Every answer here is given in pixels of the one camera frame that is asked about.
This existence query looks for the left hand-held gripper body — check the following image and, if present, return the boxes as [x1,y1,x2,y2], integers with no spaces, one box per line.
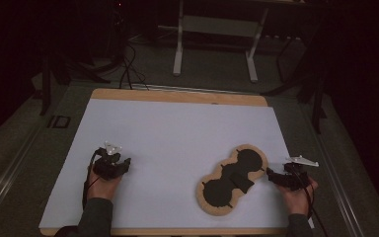
[92,141,126,181]

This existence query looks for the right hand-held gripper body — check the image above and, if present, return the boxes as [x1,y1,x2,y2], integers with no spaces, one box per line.
[276,154,320,193]

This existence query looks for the wooden triple photo frame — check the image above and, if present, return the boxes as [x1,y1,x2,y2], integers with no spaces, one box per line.
[195,143,269,217]

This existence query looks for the person's left hand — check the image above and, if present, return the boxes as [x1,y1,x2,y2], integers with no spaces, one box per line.
[86,163,123,202]

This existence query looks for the person's right hand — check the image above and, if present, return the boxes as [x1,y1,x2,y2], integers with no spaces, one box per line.
[275,177,320,218]

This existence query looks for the white table mat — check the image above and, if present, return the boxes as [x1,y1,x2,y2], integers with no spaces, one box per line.
[38,98,315,230]

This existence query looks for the black floor socket plate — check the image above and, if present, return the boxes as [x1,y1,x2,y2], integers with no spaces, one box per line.
[46,115,72,129]

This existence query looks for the black metal stand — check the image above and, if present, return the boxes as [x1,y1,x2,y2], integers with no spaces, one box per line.
[262,31,330,135]
[38,45,113,117]

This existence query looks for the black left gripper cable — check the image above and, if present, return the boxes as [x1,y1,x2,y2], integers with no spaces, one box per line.
[81,148,102,210]

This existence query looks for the metal floor rail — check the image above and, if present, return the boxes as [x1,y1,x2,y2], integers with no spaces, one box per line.
[303,101,367,237]
[0,122,44,220]

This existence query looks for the black floor cables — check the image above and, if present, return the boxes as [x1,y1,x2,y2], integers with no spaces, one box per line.
[117,41,151,92]

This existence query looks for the white metal desk frame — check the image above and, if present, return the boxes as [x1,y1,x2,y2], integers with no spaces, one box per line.
[172,0,271,84]

